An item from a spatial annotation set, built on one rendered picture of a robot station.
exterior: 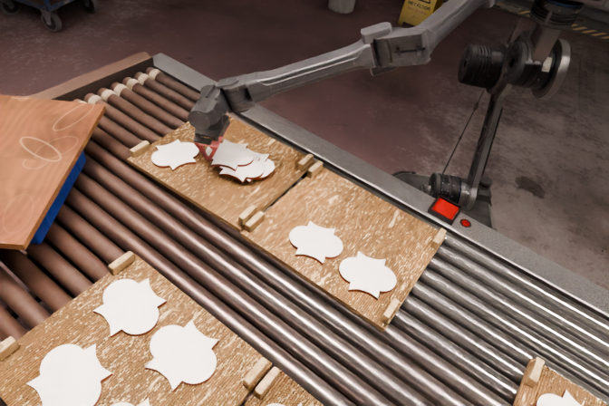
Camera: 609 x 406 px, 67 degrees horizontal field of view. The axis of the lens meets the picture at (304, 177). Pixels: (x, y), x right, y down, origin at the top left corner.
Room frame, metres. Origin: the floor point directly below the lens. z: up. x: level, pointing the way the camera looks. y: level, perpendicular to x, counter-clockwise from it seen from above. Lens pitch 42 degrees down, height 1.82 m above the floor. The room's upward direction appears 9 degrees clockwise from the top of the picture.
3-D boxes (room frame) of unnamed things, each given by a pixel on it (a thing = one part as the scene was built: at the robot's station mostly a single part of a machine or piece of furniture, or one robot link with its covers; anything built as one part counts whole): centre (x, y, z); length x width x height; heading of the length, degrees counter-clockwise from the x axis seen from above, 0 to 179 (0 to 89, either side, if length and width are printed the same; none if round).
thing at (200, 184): (0.99, 0.24, 0.93); 0.41 x 0.35 x 0.02; 62
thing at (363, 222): (0.78, -0.13, 0.93); 0.41 x 0.35 x 0.02; 60
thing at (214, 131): (0.98, 0.27, 1.09); 0.10 x 0.07 x 0.07; 176
